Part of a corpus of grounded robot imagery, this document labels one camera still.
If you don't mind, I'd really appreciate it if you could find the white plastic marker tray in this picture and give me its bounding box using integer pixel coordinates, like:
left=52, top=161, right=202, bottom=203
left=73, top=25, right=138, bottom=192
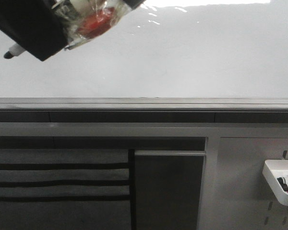
left=263, top=160, right=288, bottom=206

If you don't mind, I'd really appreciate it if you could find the black whiteboard marker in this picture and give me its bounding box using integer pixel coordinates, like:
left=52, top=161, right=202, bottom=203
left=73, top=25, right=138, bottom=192
left=3, top=0, right=146, bottom=59

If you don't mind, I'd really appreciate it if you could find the white metal pegboard stand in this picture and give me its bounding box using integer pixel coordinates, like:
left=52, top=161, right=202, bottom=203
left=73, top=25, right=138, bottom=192
left=0, top=122, right=288, bottom=230

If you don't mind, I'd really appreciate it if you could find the white whiteboard with frame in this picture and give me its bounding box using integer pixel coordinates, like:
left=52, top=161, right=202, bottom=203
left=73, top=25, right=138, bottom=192
left=0, top=0, right=288, bottom=111

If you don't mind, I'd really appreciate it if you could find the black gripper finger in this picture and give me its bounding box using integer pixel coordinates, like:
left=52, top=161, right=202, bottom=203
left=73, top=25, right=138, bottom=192
left=0, top=0, right=68, bottom=61

